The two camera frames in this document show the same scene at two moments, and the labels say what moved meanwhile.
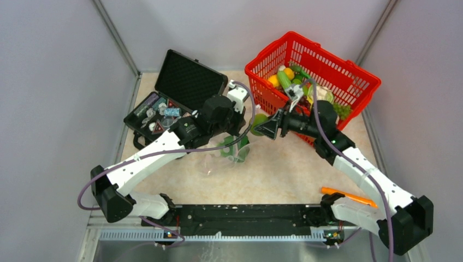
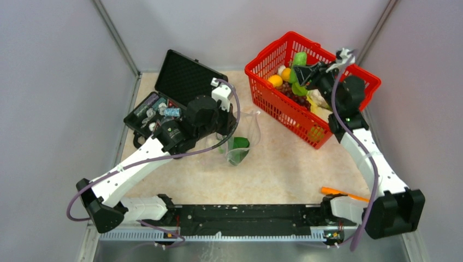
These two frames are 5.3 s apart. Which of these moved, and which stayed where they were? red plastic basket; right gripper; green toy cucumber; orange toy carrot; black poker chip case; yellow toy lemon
Moved: green toy cucumber; right gripper
Stayed: black poker chip case; red plastic basket; yellow toy lemon; orange toy carrot
